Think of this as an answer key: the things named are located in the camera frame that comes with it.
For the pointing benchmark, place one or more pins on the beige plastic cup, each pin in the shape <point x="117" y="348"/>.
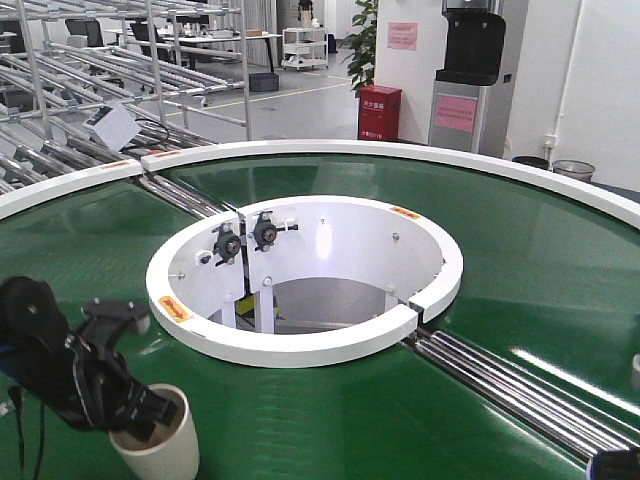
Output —
<point x="172" y="452"/>

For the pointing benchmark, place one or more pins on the steel conveyor rollers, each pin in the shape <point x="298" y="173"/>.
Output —
<point x="186" y="199"/>
<point x="570" y="423"/>

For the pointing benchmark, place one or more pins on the steel conveyor rollers right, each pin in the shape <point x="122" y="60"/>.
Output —
<point x="570" y="423"/>

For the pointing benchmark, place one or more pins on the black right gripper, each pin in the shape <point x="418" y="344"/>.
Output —
<point x="615" y="465"/>

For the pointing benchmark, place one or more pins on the white utility cart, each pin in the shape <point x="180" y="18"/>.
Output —
<point x="304" y="48"/>

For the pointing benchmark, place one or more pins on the left black bearing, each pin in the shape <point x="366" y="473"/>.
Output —
<point x="227" y="245"/>

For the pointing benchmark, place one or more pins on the black water dispenser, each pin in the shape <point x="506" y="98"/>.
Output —
<point x="474" y="46"/>

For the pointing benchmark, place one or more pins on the mesh waste bin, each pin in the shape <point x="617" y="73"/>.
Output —
<point x="577" y="170"/>

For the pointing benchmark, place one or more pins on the white control box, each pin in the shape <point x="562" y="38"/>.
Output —
<point x="112" y="126"/>

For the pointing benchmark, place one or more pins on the black bearing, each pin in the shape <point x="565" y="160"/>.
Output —
<point x="227" y="245"/>
<point x="265" y="231"/>

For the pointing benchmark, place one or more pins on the red fire extinguisher box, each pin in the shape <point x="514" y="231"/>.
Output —
<point x="379" y="111"/>

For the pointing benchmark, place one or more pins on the steel conveyor rollers left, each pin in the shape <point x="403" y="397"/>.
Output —
<point x="186" y="199"/>

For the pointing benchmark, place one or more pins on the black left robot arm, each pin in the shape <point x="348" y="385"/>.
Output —
<point x="29" y="310"/>

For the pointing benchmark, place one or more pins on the green circular conveyor belt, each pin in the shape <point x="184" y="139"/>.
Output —
<point x="549" y="285"/>

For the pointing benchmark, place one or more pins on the right black bearing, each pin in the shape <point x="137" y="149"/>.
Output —
<point x="265" y="231"/>

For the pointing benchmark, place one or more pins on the green potted plant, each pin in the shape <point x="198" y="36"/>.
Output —
<point x="362" y="43"/>

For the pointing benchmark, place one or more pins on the metal roller rack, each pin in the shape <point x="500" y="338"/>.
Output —
<point x="67" y="80"/>

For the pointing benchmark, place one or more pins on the black waste bin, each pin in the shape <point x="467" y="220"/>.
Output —
<point x="532" y="161"/>

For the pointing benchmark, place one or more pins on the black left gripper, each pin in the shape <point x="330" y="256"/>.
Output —
<point x="88" y="384"/>

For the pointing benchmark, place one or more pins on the white outer conveyor rim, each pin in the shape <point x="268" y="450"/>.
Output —
<point x="588" y="194"/>

